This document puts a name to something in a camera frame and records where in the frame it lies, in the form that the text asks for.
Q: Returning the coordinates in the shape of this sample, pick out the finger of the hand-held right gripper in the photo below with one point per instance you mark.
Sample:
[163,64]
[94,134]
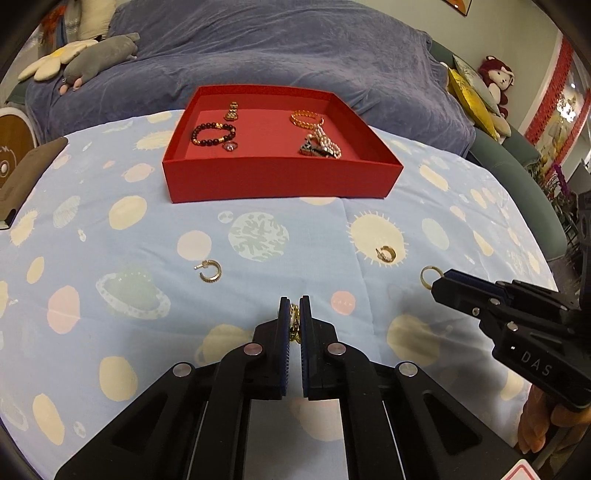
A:
[471,281]
[461,295]

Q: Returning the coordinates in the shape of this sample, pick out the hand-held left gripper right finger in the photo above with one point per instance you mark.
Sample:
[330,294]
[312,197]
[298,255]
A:
[305,350]

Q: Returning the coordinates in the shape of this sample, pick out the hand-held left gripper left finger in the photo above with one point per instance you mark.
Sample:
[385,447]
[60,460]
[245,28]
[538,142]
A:
[282,350]

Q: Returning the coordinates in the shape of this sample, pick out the red cardboard box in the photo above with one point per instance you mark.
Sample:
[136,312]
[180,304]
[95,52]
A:
[277,177]

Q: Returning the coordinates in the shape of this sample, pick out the silver wristwatch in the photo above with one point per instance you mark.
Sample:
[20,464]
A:
[307,148]

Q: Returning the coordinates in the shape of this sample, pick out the gold wristwatch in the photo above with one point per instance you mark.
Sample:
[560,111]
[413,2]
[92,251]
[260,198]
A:
[232,113]

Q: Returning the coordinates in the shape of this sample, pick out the person's right hand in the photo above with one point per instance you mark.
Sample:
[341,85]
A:
[540,424]

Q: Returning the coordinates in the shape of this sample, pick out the gold hoop earring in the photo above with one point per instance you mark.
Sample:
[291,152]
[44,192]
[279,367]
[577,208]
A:
[392,256]
[217,274]

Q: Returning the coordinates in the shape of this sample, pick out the white red-edged card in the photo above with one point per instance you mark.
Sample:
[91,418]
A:
[524,471]

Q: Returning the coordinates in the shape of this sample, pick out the green sofa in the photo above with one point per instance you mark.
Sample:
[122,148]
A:
[517,170]

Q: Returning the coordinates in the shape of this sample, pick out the potted plant with purple flowers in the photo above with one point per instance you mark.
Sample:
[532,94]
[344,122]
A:
[561,194]

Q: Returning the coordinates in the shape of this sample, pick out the blue planet print tablecloth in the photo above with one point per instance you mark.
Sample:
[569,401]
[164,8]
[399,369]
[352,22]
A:
[138,323]

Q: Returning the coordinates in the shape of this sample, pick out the gold cushion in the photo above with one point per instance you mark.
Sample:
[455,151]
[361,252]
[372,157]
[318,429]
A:
[471,97]

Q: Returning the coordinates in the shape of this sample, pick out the grey cushion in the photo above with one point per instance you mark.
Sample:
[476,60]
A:
[478,81]

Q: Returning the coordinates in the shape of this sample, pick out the red monkey plush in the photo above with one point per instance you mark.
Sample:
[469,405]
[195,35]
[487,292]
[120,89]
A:
[491,69]

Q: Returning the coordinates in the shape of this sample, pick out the blue sofa blanket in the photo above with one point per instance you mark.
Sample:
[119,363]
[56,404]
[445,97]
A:
[277,46]

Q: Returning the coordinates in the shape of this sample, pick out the brown notebook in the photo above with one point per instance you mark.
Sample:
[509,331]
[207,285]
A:
[32,170]

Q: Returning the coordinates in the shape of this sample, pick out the white round wooden-faced device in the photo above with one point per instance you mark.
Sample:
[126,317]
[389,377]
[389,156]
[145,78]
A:
[14,138]

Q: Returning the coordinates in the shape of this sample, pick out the grey plush toy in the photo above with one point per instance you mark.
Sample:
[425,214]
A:
[101,55]

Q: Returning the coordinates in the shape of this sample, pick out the cream flower pillow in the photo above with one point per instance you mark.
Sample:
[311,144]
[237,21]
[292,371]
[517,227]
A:
[51,62]

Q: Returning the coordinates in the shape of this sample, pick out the white plush pillow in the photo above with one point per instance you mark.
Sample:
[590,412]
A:
[94,18]

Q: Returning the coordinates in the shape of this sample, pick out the red patterned wall decoration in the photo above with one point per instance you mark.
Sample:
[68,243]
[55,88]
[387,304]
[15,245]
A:
[549,92]

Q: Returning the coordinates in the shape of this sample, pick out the wall poster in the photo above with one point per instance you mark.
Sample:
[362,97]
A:
[457,4]

